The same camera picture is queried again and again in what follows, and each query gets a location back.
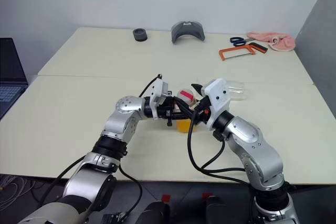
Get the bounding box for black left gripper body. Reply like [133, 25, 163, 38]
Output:
[156, 97, 176, 127]

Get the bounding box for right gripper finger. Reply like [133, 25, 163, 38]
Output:
[191, 82, 205, 97]
[177, 100, 200, 121]

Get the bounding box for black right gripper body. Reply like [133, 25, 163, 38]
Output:
[195, 97, 212, 126]

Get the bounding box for clear jar with candies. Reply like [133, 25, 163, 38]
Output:
[175, 87, 203, 133]

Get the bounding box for clear wine glass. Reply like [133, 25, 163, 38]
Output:
[226, 79, 251, 101]

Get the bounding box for orange hacksaw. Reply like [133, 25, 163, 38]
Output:
[219, 42, 269, 61]

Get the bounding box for grey curved headrest pad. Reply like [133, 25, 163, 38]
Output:
[171, 20, 206, 44]

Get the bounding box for pink towel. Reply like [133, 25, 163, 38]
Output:
[246, 31, 297, 51]

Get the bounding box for dark rounded shape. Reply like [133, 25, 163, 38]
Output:
[138, 200, 171, 224]
[204, 195, 253, 224]

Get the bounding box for dark laptop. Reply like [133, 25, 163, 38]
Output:
[0, 37, 28, 120]

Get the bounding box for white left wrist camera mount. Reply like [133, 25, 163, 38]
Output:
[150, 77, 173, 119]

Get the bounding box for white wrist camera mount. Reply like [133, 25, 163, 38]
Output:
[203, 78, 232, 130]
[150, 77, 173, 119]

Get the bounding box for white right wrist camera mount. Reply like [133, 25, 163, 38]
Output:
[203, 78, 232, 130]

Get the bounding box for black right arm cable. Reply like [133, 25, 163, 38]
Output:
[186, 111, 253, 186]

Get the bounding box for blue handled scissors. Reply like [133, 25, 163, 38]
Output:
[229, 36, 257, 47]

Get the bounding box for dark metal bracket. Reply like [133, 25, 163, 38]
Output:
[101, 210, 132, 224]

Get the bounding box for grey cable bundle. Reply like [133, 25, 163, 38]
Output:
[0, 174, 37, 209]

